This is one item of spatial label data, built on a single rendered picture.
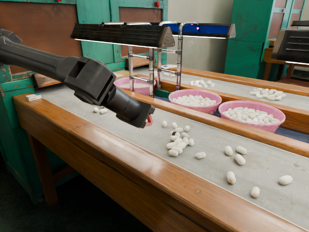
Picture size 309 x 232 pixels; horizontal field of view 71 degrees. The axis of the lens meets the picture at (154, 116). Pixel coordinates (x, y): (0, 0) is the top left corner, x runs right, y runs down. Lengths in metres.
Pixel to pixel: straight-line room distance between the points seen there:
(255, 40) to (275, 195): 3.00
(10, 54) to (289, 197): 0.78
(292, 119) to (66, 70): 0.95
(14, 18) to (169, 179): 1.10
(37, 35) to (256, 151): 1.20
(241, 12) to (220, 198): 3.23
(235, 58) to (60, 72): 3.28
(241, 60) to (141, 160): 3.10
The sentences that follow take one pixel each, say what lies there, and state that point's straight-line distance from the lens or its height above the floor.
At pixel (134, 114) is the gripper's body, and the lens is 0.55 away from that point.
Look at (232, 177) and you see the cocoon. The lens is 0.62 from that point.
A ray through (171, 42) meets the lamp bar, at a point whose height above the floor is 1.06.
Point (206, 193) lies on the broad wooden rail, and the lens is 0.55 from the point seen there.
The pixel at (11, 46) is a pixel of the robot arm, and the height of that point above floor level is 1.07.
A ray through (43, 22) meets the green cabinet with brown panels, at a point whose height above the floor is 1.11.
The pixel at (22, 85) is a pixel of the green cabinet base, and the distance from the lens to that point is 1.37.
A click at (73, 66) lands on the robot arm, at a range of 0.50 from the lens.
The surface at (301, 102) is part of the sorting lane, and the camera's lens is 1.35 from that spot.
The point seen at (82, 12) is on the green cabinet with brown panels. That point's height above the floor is 1.17.
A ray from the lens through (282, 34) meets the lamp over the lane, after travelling 0.65.
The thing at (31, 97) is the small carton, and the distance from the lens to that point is 1.23.
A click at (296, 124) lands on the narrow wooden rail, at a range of 1.14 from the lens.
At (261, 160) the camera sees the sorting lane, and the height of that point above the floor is 0.74.
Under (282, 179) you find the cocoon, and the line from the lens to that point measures 0.67.
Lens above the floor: 1.13
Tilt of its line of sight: 24 degrees down
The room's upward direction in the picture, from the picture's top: straight up
